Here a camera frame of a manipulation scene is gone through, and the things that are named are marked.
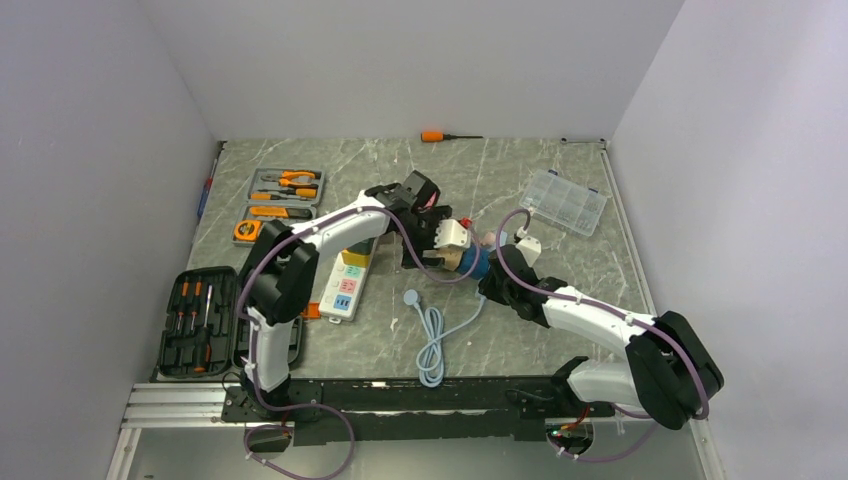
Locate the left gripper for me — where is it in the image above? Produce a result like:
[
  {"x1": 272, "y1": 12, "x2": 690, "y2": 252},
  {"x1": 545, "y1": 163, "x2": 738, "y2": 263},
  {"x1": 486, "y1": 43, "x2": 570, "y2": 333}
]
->
[{"x1": 398, "y1": 207, "x2": 453, "y2": 270}]

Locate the white power strip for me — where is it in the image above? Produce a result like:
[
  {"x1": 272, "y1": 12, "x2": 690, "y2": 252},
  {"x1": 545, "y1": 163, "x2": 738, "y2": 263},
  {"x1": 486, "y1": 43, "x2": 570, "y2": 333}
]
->
[{"x1": 319, "y1": 238, "x2": 377, "y2": 325}]

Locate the light blue cable with plug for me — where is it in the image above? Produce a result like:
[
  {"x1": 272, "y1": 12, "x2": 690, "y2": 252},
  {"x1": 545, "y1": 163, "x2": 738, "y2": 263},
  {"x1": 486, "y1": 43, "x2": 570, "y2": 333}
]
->
[{"x1": 402, "y1": 288, "x2": 488, "y2": 390}]

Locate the clear plastic screw box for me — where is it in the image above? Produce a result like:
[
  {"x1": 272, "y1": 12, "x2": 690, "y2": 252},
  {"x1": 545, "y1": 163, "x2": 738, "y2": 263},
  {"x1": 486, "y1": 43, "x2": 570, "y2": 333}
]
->
[{"x1": 519, "y1": 170, "x2": 607, "y2": 237}]

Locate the grey tool tray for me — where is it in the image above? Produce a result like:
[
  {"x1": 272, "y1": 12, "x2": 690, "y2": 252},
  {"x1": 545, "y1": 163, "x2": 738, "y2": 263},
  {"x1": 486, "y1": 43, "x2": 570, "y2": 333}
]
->
[{"x1": 231, "y1": 167, "x2": 325, "y2": 246}]

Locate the black tool case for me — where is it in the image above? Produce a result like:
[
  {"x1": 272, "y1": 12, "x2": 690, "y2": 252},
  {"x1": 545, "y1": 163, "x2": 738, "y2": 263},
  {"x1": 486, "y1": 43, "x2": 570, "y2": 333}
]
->
[{"x1": 156, "y1": 264, "x2": 323, "y2": 382}]

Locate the dark blue cube adapter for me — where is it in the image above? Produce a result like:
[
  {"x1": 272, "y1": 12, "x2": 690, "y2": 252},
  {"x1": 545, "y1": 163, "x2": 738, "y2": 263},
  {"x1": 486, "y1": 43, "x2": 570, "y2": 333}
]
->
[{"x1": 456, "y1": 245, "x2": 492, "y2": 280}]

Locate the tan cube adapter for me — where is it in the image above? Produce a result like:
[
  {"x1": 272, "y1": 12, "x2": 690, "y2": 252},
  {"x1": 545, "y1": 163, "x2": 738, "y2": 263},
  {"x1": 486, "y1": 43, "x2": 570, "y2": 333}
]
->
[{"x1": 434, "y1": 246, "x2": 474, "y2": 274}]

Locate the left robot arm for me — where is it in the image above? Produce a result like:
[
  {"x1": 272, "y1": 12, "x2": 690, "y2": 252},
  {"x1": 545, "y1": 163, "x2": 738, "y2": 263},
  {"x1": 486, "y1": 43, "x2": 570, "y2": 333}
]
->
[{"x1": 237, "y1": 171, "x2": 453, "y2": 420}]

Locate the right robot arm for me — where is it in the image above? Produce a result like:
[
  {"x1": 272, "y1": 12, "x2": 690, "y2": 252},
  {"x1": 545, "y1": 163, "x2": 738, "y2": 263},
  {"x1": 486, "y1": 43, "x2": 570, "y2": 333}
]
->
[{"x1": 479, "y1": 245, "x2": 725, "y2": 430}]

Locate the yellow cube adapter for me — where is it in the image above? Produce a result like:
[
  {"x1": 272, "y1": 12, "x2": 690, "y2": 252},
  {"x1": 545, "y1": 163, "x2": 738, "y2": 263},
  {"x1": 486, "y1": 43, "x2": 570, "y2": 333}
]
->
[{"x1": 341, "y1": 239, "x2": 374, "y2": 268}]

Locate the blue red pen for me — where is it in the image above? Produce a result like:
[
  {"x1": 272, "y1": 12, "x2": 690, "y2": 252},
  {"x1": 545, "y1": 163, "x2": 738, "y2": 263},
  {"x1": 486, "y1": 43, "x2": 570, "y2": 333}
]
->
[{"x1": 196, "y1": 159, "x2": 218, "y2": 220}]

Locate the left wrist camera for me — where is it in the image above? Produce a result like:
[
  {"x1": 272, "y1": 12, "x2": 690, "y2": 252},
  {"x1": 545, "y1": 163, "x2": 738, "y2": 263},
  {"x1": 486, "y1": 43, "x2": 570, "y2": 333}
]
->
[{"x1": 433, "y1": 219, "x2": 472, "y2": 250}]

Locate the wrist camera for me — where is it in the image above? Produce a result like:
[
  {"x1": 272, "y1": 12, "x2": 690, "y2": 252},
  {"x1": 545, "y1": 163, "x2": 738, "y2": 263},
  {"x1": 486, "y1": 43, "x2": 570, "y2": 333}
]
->
[
  {"x1": 515, "y1": 236, "x2": 542, "y2": 267},
  {"x1": 433, "y1": 219, "x2": 472, "y2": 250}
]

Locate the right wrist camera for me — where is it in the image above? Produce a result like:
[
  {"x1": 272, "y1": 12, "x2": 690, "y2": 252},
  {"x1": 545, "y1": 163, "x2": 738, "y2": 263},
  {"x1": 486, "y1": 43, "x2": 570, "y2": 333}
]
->
[{"x1": 515, "y1": 236, "x2": 542, "y2": 267}]

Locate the orange handled screwdriver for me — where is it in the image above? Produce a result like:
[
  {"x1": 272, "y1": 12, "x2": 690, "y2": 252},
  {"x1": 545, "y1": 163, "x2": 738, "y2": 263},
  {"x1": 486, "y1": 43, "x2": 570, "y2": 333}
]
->
[{"x1": 420, "y1": 131, "x2": 483, "y2": 143}]

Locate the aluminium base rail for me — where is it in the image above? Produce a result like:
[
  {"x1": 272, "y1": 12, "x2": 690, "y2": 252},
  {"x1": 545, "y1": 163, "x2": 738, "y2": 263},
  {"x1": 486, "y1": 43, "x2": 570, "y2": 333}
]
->
[{"x1": 107, "y1": 376, "x2": 625, "y2": 479}]

